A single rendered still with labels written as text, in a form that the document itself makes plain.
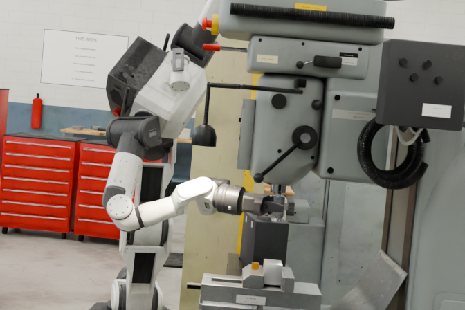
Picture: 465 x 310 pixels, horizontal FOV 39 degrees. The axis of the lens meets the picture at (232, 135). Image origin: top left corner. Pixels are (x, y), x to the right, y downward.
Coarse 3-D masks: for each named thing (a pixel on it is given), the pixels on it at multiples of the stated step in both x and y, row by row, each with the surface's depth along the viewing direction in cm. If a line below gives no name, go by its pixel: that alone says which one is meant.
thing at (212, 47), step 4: (204, 44) 204; (208, 44) 204; (212, 44) 204; (216, 44) 204; (204, 48) 204; (208, 48) 204; (212, 48) 204; (216, 48) 204; (220, 48) 204; (224, 48) 204; (228, 48) 204; (232, 48) 204; (236, 48) 204; (240, 48) 205; (244, 48) 205
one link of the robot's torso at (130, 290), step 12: (168, 228) 257; (120, 240) 255; (168, 240) 257; (120, 252) 256; (132, 252) 255; (144, 252) 256; (156, 252) 257; (168, 252) 258; (132, 264) 256; (144, 264) 262; (156, 264) 258; (132, 276) 258; (144, 276) 265; (120, 288) 270; (132, 288) 264; (144, 288) 265; (120, 300) 265; (132, 300) 263; (144, 300) 264; (156, 300) 268
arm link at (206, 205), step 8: (216, 184) 204; (224, 184) 202; (216, 192) 201; (224, 192) 199; (200, 200) 202; (208, 200) 200; (216, 200) 199; (200, 208) 205; (208, 208) 204; (216, 208) 207
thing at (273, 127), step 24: (264, 96) 188; (288, 96) 186; (312, 96) 186; (264, 120) 188; (288, 120) 187; (312, 120) 187; (264, 144) 188; (288, 144) 187; (264, 168) 189; (288, 168) 188
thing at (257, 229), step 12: (252, 216) 238; (264, 216) 233; (252, 228) 234; (264, 228) 229; (276, 228) 230; (288, 228) 231; (252, 240) 232; (264, 240) 230; (276, 240) 230; (240, 252) 250; (252, 252) 231; (264, 252) 230; (276, 252) 231
